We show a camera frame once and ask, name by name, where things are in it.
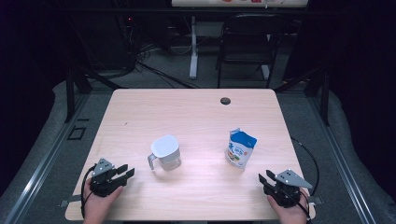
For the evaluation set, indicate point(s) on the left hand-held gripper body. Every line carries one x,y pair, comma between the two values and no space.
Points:
104,183

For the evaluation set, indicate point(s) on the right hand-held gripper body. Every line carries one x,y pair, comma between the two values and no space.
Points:
286,193

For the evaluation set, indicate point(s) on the blue white milk carton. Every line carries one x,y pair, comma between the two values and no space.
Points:
241,149

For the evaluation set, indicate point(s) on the clear pitcher with white lid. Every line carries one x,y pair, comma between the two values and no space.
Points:
165,147

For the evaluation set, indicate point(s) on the person's right hand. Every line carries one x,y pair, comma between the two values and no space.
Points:
291,214

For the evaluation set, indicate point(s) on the person's left hand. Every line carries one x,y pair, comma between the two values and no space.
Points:
96,208

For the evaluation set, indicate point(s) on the black table grommet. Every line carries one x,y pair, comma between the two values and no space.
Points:
225,100

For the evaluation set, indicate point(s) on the black metal stand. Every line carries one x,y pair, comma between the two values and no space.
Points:
325,99
70,93

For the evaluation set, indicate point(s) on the black folding chair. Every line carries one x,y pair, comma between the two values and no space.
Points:
249,59

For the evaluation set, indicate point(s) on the white desk leg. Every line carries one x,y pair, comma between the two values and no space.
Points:
193,62

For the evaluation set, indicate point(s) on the grey table bracket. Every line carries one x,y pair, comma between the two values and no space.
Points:
70,200
316,200

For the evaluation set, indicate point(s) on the metal floor rail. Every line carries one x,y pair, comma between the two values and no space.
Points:
339,161
46,161

